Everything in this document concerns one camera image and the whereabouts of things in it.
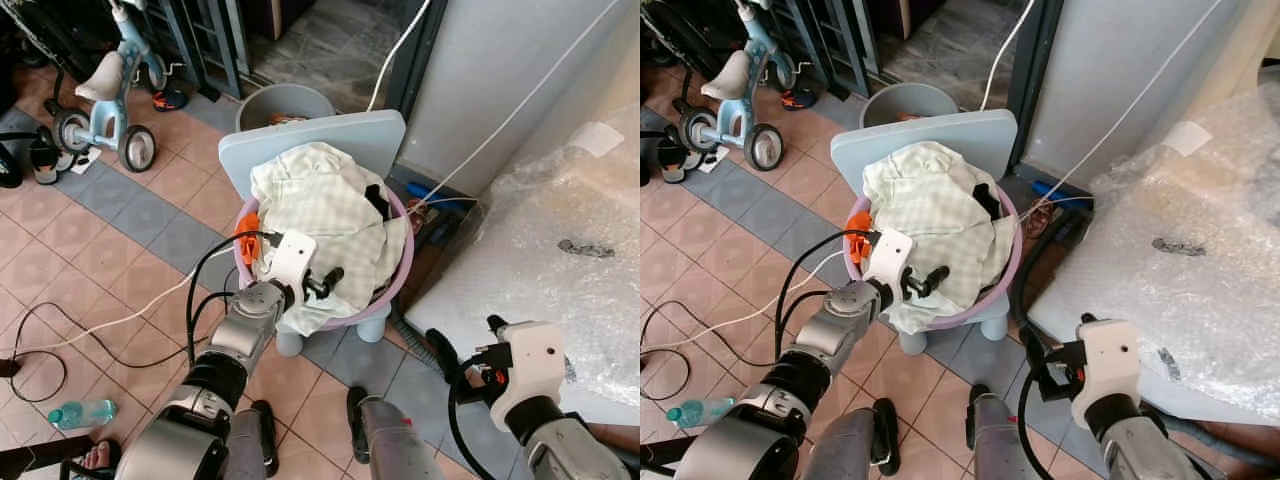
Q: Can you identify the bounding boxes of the pink plastic wash basin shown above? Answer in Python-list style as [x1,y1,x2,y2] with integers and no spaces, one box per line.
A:
[844,185,1024,332]
[232,185,415,334]

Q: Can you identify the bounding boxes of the orange plastic item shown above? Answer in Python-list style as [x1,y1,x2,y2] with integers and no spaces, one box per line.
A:
[845,209,874,265]
[234,211,264,270]

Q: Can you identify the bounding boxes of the pale green checkered garment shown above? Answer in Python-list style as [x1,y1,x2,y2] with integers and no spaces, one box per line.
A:
[249,141,412,337]
[861,139,1017,335]

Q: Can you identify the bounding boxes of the clear bubble wrap sheet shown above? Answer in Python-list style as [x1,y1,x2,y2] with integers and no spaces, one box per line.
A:
[440,100,641,401]
[1040,80,1280,411]

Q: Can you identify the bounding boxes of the pale blue plastic chair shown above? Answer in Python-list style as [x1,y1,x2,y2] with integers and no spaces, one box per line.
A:
[830,107,1020,357]
[218,109,408,359]

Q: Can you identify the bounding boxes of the grey plastic bucket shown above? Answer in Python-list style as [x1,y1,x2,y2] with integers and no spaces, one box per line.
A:
[860,82,960,130]
[236,83,338,132]

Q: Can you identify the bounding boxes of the white paper label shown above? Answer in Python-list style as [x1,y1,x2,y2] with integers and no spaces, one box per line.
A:
[569,121,627,160]
[1162,119,1214,157]

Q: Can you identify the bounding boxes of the clear plastic water bottle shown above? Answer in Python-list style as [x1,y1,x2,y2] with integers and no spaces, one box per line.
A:
[46,397,118,432]
[664,397,724,427]

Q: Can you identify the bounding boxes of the black white shoes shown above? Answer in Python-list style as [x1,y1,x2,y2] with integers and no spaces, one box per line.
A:
[28,124,65,188]
[654,128,693,185]

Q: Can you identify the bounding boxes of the dark metal gate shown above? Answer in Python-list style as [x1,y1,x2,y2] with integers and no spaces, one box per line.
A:
[768,0,873,98]
[128,0,249,102]

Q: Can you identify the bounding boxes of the light blue child tricycle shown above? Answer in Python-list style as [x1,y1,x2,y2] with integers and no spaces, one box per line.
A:
[678,0,787,172]
[50,0,173,174]

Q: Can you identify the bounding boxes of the foot in sandal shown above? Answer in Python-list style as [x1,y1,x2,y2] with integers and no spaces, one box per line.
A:
[58,438,123,479]

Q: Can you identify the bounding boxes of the grey corrugated drain hose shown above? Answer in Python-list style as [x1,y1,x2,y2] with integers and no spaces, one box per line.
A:
[388,298,453,379]

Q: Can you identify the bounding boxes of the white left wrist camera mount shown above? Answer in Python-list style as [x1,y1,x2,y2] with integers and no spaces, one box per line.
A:
[862,228,914,292]
[262,230,319,297]

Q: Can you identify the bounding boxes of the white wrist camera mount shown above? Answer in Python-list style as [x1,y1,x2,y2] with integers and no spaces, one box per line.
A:
[862,228,914,292]
[1069,319,1144,432]
[489,321,567,433]
[262,230,319,297]

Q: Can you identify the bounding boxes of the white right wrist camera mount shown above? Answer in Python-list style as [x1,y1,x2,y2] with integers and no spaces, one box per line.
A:
[1069,319,1144,432]
[489,321,567,433]

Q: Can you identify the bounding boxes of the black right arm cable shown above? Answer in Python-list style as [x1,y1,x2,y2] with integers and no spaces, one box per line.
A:
[446,372,501,480]
[1016,370,1077,480]

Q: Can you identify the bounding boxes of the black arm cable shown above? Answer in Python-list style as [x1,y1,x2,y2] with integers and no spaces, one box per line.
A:
[446,372,501,480]
[1016,370,1077,480]
[774,230,883,363]
[186,230,287,367]

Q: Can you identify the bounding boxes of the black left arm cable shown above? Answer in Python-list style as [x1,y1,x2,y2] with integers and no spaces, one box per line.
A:
[774,230,883,363]
[186,230,287,367]

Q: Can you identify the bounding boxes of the blue hose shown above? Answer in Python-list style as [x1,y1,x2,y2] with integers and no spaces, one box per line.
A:
[1030,178,1093,208]
[404,182,473,213]

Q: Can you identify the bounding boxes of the white floor cable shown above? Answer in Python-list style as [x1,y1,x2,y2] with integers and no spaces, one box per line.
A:
[640,250,851,354]
[0,245,241,357]

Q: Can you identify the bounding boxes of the thin black floor cable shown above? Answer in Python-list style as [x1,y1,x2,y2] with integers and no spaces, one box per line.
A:
[640,298,781,403]
[0,300,193,404]

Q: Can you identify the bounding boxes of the black door frame post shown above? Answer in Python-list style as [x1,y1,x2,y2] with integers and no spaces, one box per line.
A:
[1004,0,1067,168]
[384,0,450,121]

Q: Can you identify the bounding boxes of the long white slanted cord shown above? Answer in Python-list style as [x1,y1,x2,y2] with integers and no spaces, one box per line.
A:
[410,0,625,213]
[1030,0,1225,211]

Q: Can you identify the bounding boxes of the white hanging cord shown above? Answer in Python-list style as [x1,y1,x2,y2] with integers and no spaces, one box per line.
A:
[365,0,433,114]
[980,0,1037,112]

